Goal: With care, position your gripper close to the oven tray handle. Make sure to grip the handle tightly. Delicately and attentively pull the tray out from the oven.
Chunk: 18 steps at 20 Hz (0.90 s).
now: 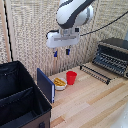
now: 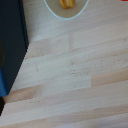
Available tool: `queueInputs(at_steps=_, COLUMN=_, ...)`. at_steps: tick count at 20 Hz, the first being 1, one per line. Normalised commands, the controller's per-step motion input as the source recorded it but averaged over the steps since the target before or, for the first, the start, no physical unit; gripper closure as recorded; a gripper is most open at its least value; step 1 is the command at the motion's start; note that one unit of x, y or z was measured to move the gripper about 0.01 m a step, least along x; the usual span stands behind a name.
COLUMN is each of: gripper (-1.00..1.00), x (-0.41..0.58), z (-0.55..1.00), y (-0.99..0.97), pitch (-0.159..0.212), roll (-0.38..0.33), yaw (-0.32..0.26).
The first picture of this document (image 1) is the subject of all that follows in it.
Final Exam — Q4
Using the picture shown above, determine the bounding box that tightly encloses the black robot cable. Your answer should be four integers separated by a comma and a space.
79, 10, 128, 37

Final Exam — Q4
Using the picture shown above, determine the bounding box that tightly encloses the dark blue upright panel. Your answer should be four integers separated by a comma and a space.
36, 67, 56, 105

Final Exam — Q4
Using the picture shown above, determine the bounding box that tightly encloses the white bowl with yellow food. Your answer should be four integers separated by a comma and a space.
53, 77, 68, 91

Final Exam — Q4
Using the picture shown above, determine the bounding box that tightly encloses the red plastic cup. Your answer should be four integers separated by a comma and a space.
65, 70, 78, 86

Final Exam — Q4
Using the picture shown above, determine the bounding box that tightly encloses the black fabric storage box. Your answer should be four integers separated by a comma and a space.
0, 60, 53, 128

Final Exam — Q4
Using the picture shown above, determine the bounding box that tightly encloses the black wire oven rack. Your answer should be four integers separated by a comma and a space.
79, 64, 112, 86

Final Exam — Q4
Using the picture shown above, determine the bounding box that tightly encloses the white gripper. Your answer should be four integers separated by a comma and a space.
45, 28, 81, 58

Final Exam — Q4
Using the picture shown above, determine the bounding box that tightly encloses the beige woven folding screen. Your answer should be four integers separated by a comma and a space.
0, 0, 128, 82

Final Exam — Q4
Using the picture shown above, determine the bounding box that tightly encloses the black wire dish rack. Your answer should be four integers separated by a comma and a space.
92, 37, 128, 80

